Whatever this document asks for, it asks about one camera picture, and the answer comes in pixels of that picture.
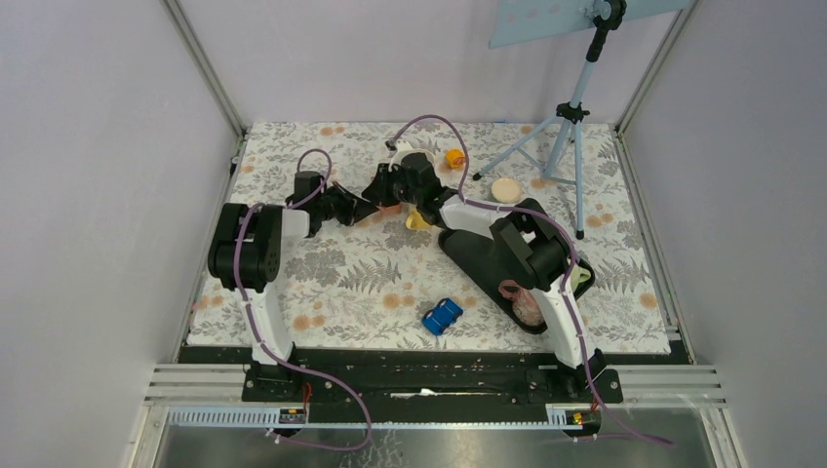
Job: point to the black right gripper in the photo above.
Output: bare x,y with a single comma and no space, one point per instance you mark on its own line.
377,191

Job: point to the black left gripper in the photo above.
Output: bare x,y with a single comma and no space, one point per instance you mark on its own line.
355,209

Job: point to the yellow ceramic mug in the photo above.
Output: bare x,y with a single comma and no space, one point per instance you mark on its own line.
416,222

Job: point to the large pink speckled mug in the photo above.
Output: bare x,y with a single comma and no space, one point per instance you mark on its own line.
525,310

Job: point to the light green mug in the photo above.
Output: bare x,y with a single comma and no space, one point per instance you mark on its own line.
580,277

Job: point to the terracotta floral mug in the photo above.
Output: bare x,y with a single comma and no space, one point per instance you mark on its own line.
391,210

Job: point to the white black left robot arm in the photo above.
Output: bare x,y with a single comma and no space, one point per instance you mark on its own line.
246,256

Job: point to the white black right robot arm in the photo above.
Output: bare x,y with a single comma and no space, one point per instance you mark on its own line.
441,206

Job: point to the beige patterned tall mug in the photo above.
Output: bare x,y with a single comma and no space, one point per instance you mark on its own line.
506,190

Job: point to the floral patterned table mat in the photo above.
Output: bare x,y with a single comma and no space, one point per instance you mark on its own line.
368,285

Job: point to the small orange toy cup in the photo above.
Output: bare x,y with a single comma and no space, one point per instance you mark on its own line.
455,159

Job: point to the black plastic tray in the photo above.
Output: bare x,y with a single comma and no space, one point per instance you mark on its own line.
542,265

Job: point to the blue toy car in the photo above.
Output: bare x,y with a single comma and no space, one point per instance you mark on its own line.
443,315

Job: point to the light blue tripod stand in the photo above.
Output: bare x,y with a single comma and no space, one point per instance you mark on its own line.
571,114

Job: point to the light blue perforated board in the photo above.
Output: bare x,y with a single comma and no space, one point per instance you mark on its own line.
527,20

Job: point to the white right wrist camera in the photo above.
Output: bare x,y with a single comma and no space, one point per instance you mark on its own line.
399,152

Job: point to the white slotted cable duct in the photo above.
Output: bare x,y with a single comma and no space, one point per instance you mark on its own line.
408,414

